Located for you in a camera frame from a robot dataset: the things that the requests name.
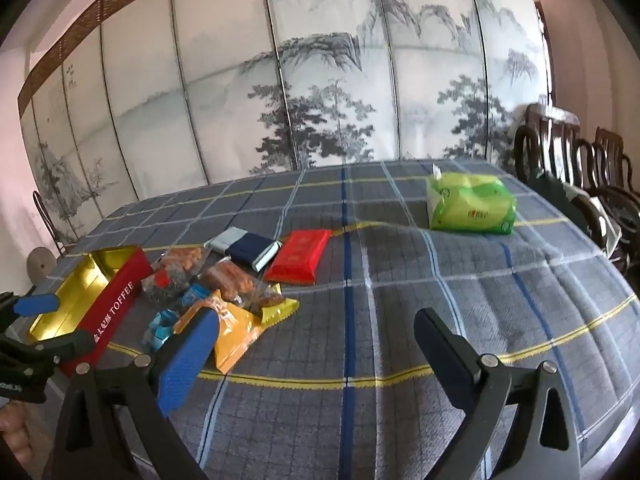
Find grey plaid tablecloth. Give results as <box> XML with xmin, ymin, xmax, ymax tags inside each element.
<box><xmin>0</xmin><ymin>159</ymin><xmax>640</xmax><ymax>480</ymax></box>

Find dark wooden chair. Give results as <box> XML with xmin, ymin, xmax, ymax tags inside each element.
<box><xmin>514</xmin><ymin>102</ymin><xmax>603</xmax><ymax>253</ymax></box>
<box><xmin>592</xmin><ymin>127</ymin><xmax>640</xmax><ymax>276</ymax></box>

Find ink landscape folding screen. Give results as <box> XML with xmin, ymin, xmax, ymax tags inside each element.
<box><xmin>17</xmin><ymin>0</ymin><xmax>556</xmax><ymax>241</ymax></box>

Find blue snack packet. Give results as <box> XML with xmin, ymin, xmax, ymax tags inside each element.
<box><xmin>175</xmin><ymin>282</ymin><xmax>213</xmax><ymax>311</ymax></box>

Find dark wooden frame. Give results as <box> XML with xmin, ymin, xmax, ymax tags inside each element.
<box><xmin>534</xmin><ymin>2</ymin><xmax>559</xmax><ymax>107</ymax></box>

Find dark cloth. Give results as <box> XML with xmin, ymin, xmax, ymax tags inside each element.
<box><xmin>527</xmin><ymin>167</ymin><xmax>607</xmax><ymax>256</ymax></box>

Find navy and pale tissue pack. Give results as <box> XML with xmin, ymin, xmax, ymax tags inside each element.
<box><xmin>204</xmin><ymin>227</ymin><xmax>283</xmax><ymax>275</ymax></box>

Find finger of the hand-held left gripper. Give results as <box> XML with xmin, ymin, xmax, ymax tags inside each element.
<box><xmin>0</xmin><ymin>330</ymin><xmax>97</xmax><ymax>367</ymax></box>
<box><xmin>0</xmin><ymin>290</ymin><xmax>62</xmax><ymax>318</ymax></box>

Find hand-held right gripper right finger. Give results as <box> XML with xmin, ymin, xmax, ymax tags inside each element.
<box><xmin>414</xmin><ymin>307</ymin><xmax>582</xmax><ymax>480</ymax></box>

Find clear packet orange snacks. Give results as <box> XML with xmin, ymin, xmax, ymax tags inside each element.
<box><xmin>200</xmin><ymin>260</ymin><xmax>271</xmax><ymax>311</ymax></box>

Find pink snack packet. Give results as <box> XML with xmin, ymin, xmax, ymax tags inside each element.
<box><xmin>160</xmin><ymin>245</ymin><xmax>212</xmax><ymax>281</ymax></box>

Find person's left hand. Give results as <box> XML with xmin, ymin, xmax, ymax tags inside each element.
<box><xmin>0</xmin><ymin>402</ymin><xmax>35</xmax><ymax>477</ymax></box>

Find thin metal chair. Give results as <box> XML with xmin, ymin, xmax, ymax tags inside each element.
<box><xmin>31</xmin><ymin>190</ymin><xmax>72</xmax><ymax>257</ymax></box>

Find green tissue pack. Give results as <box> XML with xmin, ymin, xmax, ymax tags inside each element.
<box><xmin>425</xmin><ymin>162</ymin><xmax>518</xmax><ymax>236</ymax></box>

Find orange yellow snack packet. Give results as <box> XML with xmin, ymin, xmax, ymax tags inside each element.
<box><xmin>172</xmin><ymin>292</ymin><xmax>266</xmax><ymax>375</ymax></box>

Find light blue foil packet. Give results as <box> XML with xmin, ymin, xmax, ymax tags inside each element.
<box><xmin>141</xmin><ymin>307</ymin><xmax>187</xmax><ymax>353</ymax></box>

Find grey snack packet red label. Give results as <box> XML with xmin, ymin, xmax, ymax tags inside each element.
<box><xmin>141</xmin><ymin>265</ymin><xmax>193</xmax><ymax>307</ymax></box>

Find round stone disc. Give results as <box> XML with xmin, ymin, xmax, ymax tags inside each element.
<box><xmin>26</xmin><ymin>247</ymin><xmax>56</xmax><ymax>281</ymax></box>

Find red tin box gold inside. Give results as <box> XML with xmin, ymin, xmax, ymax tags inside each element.
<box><xmin>27</xmin><ymin>245</ymin><xmax>155</xmax><ymax>378</ymax></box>

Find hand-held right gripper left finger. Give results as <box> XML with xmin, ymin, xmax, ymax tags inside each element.
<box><xmin>42</xmin><ymin>305</ymin><xmax>221</xmax><ymax>480</ymax></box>

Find clear packet yellow edges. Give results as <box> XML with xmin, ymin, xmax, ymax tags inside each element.
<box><xmin>240</xmin><ymin>282</ymin><xmax>301</xmax><ymax>328</ymax></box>

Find brown woven blind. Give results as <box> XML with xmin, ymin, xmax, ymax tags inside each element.
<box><xmin>17</xmin><ymin>0</ymin><xmax>211</xmax><ymax>116</ymax></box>

